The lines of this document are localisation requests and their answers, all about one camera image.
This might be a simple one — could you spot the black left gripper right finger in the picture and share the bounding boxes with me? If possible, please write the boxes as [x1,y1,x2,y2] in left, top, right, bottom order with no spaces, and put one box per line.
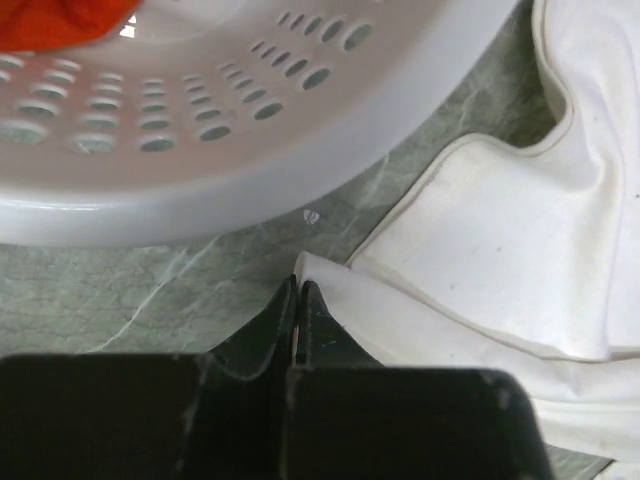
[287,281,553,479]

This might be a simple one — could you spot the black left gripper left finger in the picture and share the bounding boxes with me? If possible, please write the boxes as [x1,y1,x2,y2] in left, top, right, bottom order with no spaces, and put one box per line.
[1,278,297,479]

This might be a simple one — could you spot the cream white t-shirt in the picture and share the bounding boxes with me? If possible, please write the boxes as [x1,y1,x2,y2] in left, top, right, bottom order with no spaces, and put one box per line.
[295,1,639,479]

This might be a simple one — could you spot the white plastic laundry basket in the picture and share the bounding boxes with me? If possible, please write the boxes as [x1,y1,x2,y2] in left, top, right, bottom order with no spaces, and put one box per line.
[1,1,515,247]

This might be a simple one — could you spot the red t-shirt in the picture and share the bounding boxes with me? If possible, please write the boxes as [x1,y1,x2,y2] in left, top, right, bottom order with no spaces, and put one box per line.
[1,0,140,51]

